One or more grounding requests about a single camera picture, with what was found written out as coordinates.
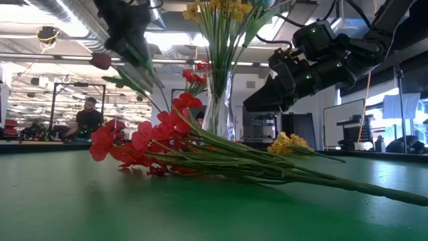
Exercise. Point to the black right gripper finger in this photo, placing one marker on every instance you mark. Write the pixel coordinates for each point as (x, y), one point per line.
(269, 92)
(267, 106)

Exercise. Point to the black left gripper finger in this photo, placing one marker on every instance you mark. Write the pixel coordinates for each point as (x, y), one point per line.
(122, 50)

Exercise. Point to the orange-yellow flower bunch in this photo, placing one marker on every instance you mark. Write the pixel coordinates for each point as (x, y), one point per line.
(287, 142)

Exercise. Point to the green flower stems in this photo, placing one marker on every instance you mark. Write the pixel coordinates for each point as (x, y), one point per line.
(257, 26)

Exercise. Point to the yellow daffodil bunch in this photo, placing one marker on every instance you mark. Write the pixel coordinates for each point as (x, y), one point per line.
(217, 40)

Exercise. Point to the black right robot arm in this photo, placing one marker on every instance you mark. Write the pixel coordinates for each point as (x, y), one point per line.
(401, 26)

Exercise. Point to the clear glass vase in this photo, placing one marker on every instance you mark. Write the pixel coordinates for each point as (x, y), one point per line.
(220, 114)

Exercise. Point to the dark metal cabinet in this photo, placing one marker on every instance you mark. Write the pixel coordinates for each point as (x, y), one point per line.
(259, 130)

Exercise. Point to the black curtain panel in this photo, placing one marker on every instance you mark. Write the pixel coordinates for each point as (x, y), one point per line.
(301, 132)

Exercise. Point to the white board panel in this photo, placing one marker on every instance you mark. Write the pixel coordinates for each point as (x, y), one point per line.
(334, 124)

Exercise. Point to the black equipment rack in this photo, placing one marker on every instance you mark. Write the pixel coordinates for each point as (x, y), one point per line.
(351, 132)

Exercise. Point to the person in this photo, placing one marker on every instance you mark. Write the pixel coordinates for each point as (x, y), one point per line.
(200, 115)
(87, 120)

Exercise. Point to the red background machine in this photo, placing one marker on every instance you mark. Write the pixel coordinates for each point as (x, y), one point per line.
(115, 125)

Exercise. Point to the small white box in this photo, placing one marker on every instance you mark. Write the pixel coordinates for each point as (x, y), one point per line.
(362, 146)

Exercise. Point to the white diffuser panel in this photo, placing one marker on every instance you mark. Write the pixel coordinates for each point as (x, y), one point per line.
(401, 105)

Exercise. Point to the dark bottle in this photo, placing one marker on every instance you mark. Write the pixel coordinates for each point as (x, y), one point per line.
(380, 145)

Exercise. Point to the black light stand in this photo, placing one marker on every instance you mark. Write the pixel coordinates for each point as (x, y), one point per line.
(403, 134)

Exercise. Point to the black bag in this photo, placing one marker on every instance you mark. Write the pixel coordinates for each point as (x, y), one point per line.
(404, 145)

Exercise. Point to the grey wall vent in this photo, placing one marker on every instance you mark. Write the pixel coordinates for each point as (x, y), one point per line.
(250, 84)

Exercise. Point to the small silver ceiling duct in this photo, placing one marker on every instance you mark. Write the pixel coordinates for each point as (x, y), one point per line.
(157, 13)

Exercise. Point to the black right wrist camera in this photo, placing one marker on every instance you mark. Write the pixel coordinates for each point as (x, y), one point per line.
(314, 38)

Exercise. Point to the large silver ceiling duct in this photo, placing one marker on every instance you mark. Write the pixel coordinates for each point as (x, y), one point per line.
(83, 20)

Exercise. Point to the black ceiling dome camera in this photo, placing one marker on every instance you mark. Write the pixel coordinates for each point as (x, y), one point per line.
(47, 33)

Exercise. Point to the black table edge frame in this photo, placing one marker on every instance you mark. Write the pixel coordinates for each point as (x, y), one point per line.
(33, 147)

